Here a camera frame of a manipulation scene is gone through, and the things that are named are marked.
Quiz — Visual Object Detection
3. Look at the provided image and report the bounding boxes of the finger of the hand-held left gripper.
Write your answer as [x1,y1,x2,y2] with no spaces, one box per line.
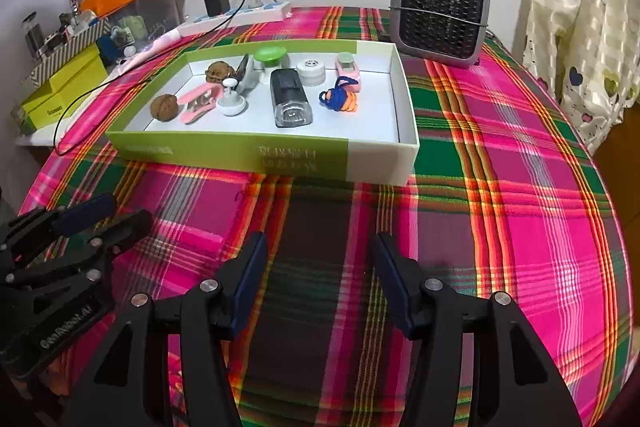
[0,193,118,248]
[10,208,155,288]

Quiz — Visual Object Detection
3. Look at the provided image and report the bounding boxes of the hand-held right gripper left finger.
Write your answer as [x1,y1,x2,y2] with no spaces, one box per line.
[59,231,271,427]

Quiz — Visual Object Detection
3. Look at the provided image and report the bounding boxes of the wooden cabinet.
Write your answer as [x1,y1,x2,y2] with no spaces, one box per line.
[592,97,640,228]

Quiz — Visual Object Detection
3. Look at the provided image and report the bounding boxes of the blue orange knitted ornament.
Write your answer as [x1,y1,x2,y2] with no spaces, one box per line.
[319,76,360,115]

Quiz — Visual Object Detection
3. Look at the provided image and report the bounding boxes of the small pink green clip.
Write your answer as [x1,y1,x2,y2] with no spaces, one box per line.
[334,52,362,88]

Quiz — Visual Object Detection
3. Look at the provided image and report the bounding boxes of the round brown walnut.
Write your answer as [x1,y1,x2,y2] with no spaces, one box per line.
[150,94,180,122]

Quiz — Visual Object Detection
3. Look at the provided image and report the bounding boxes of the large pink clip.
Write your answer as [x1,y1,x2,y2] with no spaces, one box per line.
[178,83,224,124]

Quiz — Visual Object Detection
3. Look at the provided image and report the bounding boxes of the carved brown walnut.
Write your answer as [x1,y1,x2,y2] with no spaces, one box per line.
[206,61,236,84]

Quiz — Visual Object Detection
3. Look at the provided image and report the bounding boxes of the white blue power strip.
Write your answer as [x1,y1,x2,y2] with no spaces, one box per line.
[177,1,292,38]

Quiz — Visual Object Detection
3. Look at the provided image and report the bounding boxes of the yellow-green cardboard box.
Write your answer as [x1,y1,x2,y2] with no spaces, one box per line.
[20,44,108,132]

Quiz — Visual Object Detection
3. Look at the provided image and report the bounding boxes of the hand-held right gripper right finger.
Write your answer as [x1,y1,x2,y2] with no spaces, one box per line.
[370,231,583,427]

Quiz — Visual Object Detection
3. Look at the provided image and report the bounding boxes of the cream heart-print curtain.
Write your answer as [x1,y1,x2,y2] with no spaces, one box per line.
[520,0,640,155]

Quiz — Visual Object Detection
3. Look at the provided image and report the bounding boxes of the pink white tube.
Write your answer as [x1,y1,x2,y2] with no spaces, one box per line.
[122,29,183,68]

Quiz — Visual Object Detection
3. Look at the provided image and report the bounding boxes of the small blue box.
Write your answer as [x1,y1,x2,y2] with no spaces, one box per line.
[96,34,123,60]

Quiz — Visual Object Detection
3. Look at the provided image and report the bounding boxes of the striped cardboard box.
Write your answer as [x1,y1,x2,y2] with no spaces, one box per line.
[27,19,113,80]

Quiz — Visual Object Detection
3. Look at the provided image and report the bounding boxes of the pink plaid tablecloth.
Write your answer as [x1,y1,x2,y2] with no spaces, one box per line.
[17,6,631,427]

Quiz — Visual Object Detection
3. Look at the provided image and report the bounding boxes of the black jar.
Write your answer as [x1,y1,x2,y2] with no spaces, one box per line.
[22,12,48,58]

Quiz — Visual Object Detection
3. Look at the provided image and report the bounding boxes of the white round case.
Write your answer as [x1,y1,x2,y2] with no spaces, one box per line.
[296,59,326,88]

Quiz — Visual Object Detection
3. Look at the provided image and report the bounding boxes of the white suction hook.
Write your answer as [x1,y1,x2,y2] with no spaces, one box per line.
[217,77,248,118]

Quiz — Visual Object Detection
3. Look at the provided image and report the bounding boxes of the grey portable heater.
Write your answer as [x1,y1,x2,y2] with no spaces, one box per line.
[389,0,488,68]

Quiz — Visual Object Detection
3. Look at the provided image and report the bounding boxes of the green white cardboard box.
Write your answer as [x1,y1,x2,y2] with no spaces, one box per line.
[106,39,420,186]

